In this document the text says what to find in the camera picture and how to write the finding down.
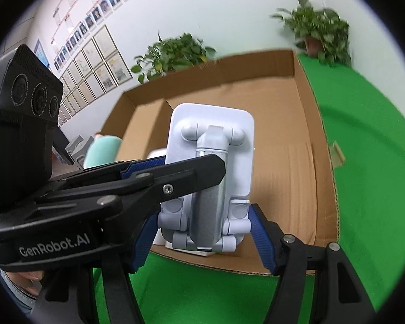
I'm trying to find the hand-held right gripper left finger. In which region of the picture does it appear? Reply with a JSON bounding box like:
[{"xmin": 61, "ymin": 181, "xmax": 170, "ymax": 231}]
[{"xmin": 37, "ymin": 209, "xmax": 161, "ymax": 324}]

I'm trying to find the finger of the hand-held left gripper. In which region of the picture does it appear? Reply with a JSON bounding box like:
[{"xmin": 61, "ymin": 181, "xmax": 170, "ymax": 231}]
[
  {"xmin": 37, "ymin": 157, "xmax": 166, "ymax": 203},
  {"xmin": 54, "ymin": 154, "xmax": 227, "ymax": 260}
]

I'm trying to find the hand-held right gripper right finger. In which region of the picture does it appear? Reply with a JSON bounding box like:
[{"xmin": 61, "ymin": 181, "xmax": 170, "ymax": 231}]
[{"xmin": 249, "ymin": 203, "xmax": 375, "ymax": 324}]

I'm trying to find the white folding phone stand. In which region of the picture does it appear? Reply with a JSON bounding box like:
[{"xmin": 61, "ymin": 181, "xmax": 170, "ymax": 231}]
[{"xmin": 154, "ymin": 103, "xmax": 256, "ymax": 258}]

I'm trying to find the large cardboard box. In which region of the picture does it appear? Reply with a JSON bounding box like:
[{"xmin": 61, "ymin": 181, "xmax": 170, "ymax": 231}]
[{"xmin": 99, "ymin": 49, "xmax": 341, "ymax": 277}]

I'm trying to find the person's left forearm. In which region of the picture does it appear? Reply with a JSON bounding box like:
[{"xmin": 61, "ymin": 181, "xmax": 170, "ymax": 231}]
[{"xmin": 0, "ymin": 263, "xmax": 36, "ymax": 315}]

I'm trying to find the person's left hand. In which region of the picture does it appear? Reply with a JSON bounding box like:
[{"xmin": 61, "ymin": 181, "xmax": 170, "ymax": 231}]
[{"xmin": 2, "ymin": 270, "xmax": 46, "ymax": 298}]

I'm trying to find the long closed cardboard box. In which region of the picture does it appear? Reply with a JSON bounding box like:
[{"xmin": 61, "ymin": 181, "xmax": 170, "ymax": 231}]
[{"xmin": 116, "ymin": 99, "xmax": 174, "ymax": 163}]

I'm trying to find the pink and teal plush toy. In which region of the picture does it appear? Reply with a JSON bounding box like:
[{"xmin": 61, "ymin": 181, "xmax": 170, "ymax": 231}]
[{"xmin": 86, "ymin": 134, "xmax": 123, "ymax": 169}]

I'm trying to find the grey plastic stool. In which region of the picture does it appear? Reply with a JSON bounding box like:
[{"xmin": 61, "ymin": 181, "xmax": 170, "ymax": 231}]
[{"xmin": 65, "ymin": 135, "xmax": 95, "ymax": 171}]

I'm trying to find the bushy green potted plant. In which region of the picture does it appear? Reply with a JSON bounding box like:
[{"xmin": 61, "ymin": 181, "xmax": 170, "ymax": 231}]
[{"xmin": 131, "ymin": 32, "xmax": 217, "ymax": 83}]

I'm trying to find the row of portrait photos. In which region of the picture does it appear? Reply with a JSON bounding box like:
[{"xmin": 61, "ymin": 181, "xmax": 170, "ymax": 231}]
[{"xmin": 52, "ymin": 0, "xmax": 176, "ymax": 71}]

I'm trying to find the green plant in brown pot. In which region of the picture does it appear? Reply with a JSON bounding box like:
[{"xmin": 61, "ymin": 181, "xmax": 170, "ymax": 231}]
[{"xmin": 270, "ymin": 0, "xmax": 352, "ymax": 67}]

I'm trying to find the blue wall poster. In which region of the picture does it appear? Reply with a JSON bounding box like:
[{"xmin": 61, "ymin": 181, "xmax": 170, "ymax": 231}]
[{"xmin": 34, "ymin": 39, "xmax": 50, "ymax": 70}]

